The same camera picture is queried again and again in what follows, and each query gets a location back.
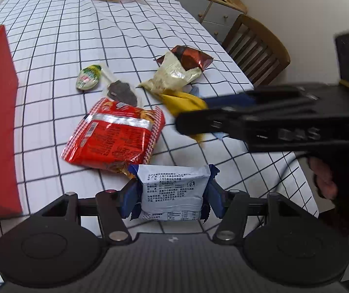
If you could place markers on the clear purple snack packet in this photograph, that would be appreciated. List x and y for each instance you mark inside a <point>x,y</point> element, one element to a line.
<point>117,89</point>

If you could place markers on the white blue snack packet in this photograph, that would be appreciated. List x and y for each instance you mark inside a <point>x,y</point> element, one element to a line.
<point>172,193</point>

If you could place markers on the red chips bag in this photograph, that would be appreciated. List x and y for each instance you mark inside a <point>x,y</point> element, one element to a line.
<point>113,136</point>

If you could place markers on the wooden side cabinet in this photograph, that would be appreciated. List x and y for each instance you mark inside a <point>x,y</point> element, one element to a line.
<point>216,16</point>

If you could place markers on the cream white snack packet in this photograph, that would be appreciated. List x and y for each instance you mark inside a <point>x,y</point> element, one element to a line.
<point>170,76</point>

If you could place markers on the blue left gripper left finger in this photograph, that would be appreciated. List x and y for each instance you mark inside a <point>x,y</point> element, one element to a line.
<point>130,200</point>

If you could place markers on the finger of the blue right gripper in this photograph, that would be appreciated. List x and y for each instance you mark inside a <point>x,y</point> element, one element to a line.
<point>202,121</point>
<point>240,99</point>

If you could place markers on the wooden chair right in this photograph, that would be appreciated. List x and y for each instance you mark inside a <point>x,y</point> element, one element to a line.
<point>259,54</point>

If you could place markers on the person's right hand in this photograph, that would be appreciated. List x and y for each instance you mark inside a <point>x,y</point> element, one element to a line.
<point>323,180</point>

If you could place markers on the green white small packet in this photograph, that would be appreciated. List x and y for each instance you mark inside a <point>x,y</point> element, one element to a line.
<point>88,77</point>

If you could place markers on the brown red Oreo packet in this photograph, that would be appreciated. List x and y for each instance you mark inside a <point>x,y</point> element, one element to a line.
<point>185,58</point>

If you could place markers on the yellow snack packet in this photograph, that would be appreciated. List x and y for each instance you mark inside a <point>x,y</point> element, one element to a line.
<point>178,102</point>

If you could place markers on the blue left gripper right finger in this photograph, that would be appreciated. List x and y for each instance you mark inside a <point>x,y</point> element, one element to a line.
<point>216,198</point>

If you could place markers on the grid pattern tablecloth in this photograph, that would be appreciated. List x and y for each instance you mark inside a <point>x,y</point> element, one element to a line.
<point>68,54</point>

